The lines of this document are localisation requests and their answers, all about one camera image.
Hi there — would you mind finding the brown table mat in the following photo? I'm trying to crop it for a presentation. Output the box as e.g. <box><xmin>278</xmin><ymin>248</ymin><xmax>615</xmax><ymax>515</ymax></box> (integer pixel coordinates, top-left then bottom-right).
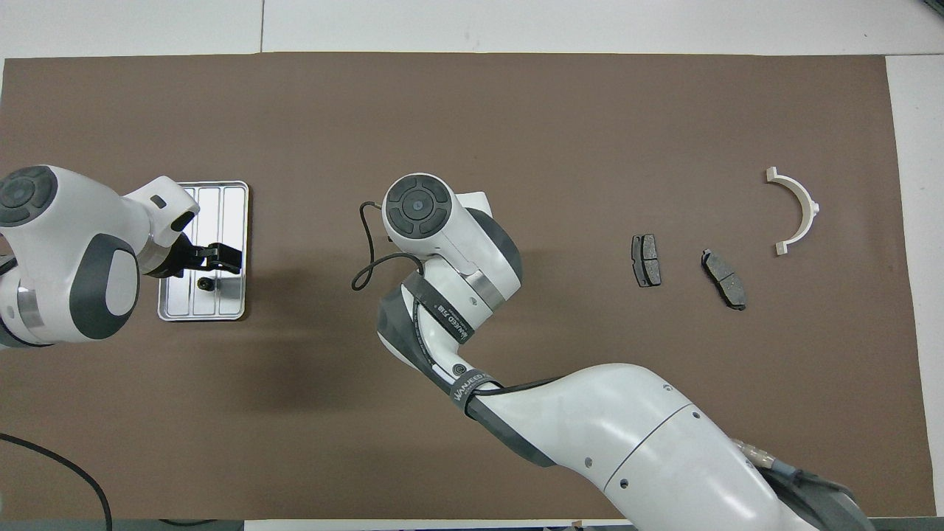
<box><xmin>0</xmin><ymin>52</ymin><xmax>934</xmax><ymax>523</ymax></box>

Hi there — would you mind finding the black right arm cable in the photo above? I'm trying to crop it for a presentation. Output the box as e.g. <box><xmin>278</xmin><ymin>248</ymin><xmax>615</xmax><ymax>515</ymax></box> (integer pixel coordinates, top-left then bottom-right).
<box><xmin>352</xmin><ymin>201</ymin><xmax>425</xmax><ymax>291</ymax></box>

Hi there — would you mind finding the dark grey curved brake pad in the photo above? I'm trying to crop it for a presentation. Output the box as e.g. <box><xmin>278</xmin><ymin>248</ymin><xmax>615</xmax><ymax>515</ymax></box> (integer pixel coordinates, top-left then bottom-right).
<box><xmin>701</xmin><ymin>249</ymin><xmax>747</xmax><ymax>310</ymax></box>

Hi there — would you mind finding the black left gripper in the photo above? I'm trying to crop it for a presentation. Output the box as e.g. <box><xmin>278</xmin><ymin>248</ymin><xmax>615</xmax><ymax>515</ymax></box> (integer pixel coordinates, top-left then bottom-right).
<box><xmin>151</xmin><ymin>229</ymin><xmax>243</xmax><ymax>280</ymax></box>

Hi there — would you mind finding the white curved plastic bracket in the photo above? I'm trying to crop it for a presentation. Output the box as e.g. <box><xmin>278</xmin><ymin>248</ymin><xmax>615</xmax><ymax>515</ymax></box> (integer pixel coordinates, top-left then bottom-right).
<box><xmin>766</xmin><ymin>167</ymin><xmax>821</xmax><ymax>257</ymax></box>

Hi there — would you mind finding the silver metal tray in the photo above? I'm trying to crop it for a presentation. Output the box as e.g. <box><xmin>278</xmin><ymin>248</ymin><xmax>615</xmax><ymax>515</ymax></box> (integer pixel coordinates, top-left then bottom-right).
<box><xmin>158</xmin><ymin>181</ymin><xmax>250</xmax><ymax>322</ymax></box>

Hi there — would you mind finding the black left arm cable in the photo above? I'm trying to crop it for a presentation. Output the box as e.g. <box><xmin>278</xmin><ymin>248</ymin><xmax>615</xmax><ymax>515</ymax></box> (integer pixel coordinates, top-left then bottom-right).
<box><xmin>0</xmin><ymin>434</ymin><xmax>113</xmax><ymax>531</ymax></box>

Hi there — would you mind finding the dark grey grooved brake pad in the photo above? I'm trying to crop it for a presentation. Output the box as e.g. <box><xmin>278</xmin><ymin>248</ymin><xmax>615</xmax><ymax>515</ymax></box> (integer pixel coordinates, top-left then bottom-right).
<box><xmin>632</xmin><ymin>235</ymin><xmax>662</xmax><ymax>288</ymax></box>

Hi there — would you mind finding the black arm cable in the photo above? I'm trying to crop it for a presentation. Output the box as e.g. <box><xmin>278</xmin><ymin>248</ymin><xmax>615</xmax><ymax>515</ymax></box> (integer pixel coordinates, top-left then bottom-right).
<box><xmin>352</xmin><ymin>201</ymin><xmax>425</xmax><ymax>291</ymax></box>
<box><xmin>0</xmin><ymin>434</ymin><xmax>113</xmax><ymax>531</ymax></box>

